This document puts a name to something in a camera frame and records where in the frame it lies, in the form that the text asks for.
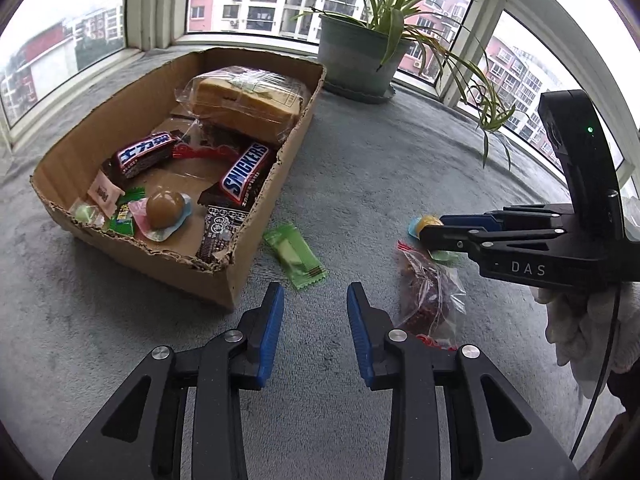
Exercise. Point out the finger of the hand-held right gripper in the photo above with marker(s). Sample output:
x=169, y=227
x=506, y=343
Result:
x=445, y=239
x=465, y=220

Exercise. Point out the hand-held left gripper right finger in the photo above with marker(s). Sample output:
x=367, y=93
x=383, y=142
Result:
x=357, y=330

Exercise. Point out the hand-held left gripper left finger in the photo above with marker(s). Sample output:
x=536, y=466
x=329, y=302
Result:
x=270, y=330

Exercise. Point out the yellow jelly cup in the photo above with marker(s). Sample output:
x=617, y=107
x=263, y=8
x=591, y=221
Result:
x=430, y=221

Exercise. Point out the light green candy packet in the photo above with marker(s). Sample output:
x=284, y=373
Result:
x=292, y=255

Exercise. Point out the black printed snack packet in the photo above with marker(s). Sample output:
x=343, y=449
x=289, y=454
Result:
x=217, y=232

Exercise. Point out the cardboard box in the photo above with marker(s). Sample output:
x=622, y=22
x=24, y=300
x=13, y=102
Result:
x=150, y=265

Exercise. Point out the brown chocolate bar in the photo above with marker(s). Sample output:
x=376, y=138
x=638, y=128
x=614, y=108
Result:
x=142, y=152
x=245, y=172

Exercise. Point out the brown jelly cup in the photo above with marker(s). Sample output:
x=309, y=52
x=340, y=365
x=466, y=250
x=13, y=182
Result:
x=164, y=207

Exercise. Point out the pink candy packet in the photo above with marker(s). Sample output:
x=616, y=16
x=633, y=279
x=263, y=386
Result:
x=104, y=192

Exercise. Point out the small pale green candy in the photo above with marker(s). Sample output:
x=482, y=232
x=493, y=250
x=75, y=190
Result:
x=86, y=212

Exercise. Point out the bread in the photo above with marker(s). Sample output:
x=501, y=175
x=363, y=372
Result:
x=245, y=105

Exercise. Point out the person's right hand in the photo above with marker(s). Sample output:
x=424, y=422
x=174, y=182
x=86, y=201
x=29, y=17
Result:
x=582, y=330

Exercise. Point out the green pot saucer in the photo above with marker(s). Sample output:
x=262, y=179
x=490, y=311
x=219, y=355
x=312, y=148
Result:
x=370, y=97

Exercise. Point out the grey-green flower pot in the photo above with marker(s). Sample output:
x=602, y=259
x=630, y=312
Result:
x=350, y=60

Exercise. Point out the green spider plant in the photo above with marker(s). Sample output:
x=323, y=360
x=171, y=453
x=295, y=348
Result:
x=395, y=25

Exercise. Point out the white window frame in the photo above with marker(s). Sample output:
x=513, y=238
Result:
x=150, y=5

